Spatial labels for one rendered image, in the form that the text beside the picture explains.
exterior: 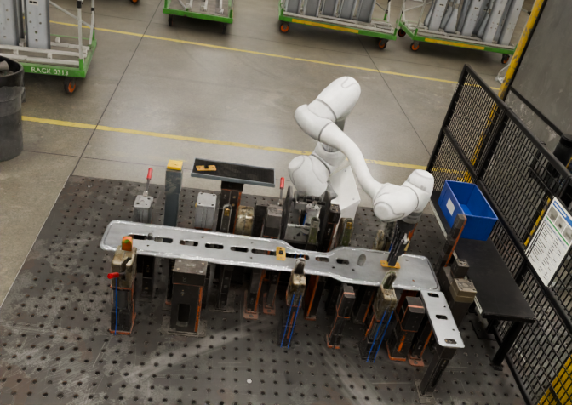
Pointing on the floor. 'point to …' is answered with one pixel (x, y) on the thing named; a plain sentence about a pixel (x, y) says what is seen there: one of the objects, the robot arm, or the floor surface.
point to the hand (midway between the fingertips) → (392, 257)
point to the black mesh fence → (492, 332)
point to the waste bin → (11, 107)
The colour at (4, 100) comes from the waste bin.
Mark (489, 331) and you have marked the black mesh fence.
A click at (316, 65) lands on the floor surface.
